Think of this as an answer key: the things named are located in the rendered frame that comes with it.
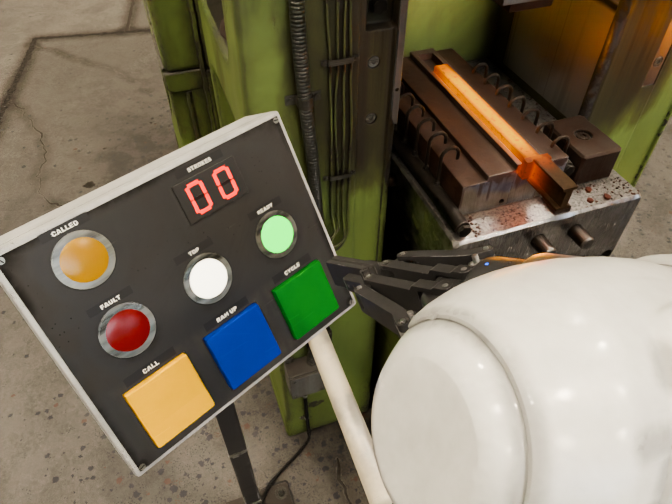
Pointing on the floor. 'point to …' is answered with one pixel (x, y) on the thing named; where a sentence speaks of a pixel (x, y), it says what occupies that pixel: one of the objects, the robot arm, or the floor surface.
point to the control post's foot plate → (280, 493)
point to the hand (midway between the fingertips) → (355, 274)
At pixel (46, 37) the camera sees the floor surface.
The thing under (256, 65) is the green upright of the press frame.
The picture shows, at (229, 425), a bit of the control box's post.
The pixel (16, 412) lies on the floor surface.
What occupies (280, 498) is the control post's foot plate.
